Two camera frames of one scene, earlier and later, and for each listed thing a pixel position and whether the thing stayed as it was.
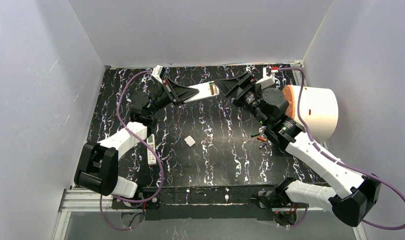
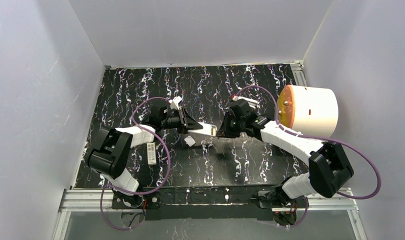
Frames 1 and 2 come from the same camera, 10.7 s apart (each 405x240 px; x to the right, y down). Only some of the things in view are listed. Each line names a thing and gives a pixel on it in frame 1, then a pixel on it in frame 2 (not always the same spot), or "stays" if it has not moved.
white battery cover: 189,141 stays
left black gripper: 169,90 → 183,119
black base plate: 203,203 stays
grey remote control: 204,91 → 207,129
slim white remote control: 151,155 stays
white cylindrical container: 319,110 stays
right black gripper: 243,87 → 226,125
